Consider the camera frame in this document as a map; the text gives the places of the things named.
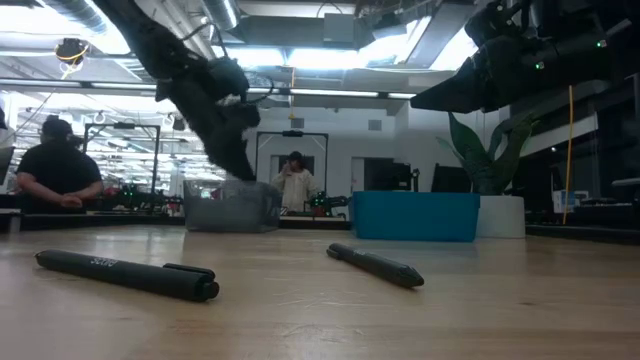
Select black monitor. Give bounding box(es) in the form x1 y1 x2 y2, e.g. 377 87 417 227
362 158 421 193
430 163 474 194

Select background robot with green lights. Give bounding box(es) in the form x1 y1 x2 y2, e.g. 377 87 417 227
305 190 351 217

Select black pen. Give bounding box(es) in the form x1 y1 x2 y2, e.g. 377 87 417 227
33 248 221 304
326 242 426 290

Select yellow cable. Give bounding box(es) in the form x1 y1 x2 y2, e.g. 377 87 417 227
561 84 575 226

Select ceiling light strip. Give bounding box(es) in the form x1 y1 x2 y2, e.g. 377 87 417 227
0 78 416 100

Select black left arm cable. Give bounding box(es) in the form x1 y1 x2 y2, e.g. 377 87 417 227
244 73 276 105

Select white plant pot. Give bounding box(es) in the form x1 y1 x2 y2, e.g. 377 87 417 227
474 194 527 239

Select ceiling light panel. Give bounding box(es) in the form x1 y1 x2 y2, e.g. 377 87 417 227
222 14 481 72

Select black aluminium table frame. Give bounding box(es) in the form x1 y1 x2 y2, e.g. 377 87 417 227
0 212 640 246

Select green snake plant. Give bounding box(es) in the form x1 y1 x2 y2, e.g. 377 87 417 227
435 110 540 197

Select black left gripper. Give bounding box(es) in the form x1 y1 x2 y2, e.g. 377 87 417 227
155 57 261 181

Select grey translucent plastic bin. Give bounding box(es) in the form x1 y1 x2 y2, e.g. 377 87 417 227
182 179 284 234

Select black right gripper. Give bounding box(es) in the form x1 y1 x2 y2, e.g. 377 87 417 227
410 34 614 114

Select blue plastic tray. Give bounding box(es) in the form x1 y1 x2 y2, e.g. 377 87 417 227
351 190 481 244

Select silver ceiling duct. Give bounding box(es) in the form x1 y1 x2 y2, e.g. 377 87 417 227
199 0 242 32

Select black metal gantry frame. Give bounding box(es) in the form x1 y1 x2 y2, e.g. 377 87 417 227
254 130 330 201
82 122 162 196

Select white box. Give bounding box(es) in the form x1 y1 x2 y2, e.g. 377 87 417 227
552 189 591 215

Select person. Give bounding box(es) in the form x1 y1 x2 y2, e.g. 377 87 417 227
271 150 320 214
14 115 105 215

